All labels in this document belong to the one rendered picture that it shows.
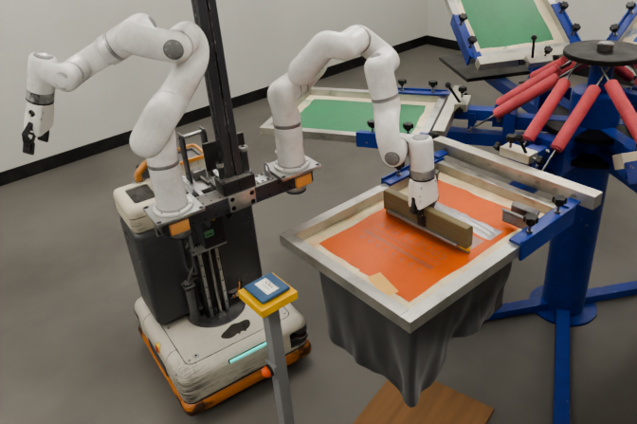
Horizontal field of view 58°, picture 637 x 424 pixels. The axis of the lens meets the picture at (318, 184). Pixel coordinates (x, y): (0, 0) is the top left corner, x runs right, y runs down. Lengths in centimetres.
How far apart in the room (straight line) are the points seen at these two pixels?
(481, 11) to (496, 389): 194
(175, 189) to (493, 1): 224
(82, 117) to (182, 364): 316
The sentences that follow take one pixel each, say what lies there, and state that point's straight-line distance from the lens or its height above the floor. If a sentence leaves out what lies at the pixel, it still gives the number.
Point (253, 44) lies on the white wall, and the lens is 589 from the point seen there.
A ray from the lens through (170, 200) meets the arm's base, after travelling 180.
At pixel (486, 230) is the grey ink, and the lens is 196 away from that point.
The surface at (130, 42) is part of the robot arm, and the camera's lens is 157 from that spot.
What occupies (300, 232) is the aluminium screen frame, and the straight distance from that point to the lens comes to 191.
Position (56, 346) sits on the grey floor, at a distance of 333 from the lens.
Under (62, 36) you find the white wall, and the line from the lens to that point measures 512.
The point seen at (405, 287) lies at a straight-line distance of 171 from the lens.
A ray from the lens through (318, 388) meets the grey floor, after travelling 273.
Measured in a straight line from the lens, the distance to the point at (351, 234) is 194.
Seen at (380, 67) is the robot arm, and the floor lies 152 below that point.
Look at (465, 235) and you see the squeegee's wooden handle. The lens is 181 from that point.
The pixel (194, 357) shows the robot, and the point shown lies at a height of 28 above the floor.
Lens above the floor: 203
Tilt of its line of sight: 29 degrees down
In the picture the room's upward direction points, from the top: 5 degrees counter-clockwise
